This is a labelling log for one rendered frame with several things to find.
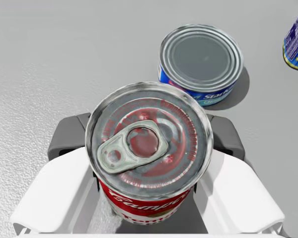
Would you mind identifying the blue flat can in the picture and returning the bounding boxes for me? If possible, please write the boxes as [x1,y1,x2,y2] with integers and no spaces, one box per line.
[157,24,244,107]

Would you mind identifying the red and white can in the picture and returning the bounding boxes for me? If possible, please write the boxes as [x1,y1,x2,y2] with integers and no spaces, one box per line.
[84,81,215,228]

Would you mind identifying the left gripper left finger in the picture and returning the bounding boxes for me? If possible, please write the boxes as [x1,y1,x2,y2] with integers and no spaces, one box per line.
[9,112,101,235]

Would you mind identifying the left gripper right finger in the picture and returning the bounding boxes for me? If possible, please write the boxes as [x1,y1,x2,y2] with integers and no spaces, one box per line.
[194,114,286,235]

